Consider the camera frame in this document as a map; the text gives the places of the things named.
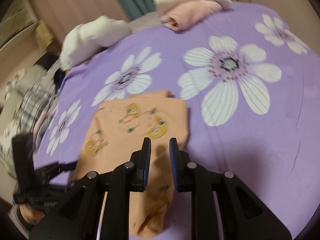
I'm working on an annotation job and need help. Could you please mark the white fluffy blanket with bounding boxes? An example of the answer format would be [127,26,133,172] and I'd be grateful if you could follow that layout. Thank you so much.
[60,16,131,71]

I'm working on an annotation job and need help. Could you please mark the dark navy clothing pile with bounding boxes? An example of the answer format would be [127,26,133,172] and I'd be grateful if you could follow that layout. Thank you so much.
[53,68,66,94]

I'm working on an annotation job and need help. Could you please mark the orange duck print baby shirt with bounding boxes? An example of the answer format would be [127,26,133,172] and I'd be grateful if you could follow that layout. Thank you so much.
[74,90,188,238]

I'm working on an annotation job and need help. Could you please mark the grey pillow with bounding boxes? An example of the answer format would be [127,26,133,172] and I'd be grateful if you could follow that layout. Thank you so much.
[14,64,47,94]

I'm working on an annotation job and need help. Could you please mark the person left hand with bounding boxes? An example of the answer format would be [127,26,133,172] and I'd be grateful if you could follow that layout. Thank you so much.
[19,204,45,225]

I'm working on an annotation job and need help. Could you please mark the grey plaid blanket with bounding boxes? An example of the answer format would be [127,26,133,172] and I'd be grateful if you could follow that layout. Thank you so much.
[1,85,56,179]

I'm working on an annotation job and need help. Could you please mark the folded pink and grey clothes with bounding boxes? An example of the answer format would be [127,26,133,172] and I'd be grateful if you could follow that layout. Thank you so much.
[33,111,51,154]

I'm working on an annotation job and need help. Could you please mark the folded pink and cream clothes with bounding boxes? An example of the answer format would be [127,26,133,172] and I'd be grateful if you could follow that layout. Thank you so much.
[153,0,233,32]

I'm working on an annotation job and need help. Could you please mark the purple floral bed sheet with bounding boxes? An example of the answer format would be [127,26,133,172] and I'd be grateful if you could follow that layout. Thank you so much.
[35,3,319,237]

